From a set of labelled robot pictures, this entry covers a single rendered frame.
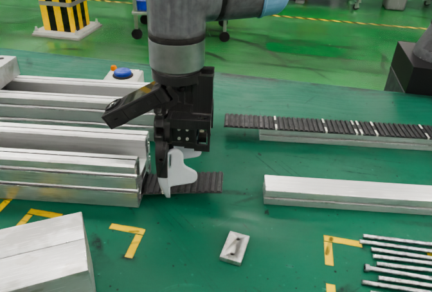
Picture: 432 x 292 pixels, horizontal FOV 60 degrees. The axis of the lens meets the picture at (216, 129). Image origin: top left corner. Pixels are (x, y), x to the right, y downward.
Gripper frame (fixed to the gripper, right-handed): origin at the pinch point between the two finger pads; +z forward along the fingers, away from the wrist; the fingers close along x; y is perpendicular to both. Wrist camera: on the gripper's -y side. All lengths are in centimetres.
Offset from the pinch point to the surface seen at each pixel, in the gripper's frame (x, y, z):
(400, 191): 0.2, 38.0, -0.8
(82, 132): 3.3, -14.5, -6.1
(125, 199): -4.8, -5.7, 0.5
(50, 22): 302, -167, 68
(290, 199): -1.2, 20.5, 1.3
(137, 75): 32.6, -12.4, -3.8
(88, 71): 47, -30, 2
